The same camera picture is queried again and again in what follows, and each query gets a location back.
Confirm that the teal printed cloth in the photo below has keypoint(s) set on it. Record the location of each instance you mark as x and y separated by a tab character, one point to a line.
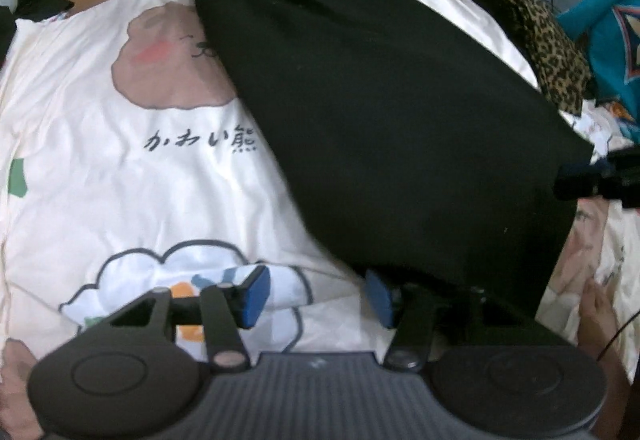
605	35

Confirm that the cream bear printed bedsheet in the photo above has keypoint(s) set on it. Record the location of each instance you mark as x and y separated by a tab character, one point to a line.
100	180

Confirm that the leopard print cloth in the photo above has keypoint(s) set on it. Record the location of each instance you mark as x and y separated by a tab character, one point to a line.
540	30

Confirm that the person's leg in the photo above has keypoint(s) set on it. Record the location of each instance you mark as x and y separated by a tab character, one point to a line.
600	330

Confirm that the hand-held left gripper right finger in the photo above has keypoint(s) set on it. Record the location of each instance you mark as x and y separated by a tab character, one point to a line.
380	297

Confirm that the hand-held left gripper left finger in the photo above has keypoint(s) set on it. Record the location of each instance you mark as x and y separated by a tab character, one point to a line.
252	297

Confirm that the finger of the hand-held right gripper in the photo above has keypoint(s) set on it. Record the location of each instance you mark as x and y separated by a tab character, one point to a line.
585	185

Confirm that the black cloth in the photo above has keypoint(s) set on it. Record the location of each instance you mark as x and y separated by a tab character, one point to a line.
35	5

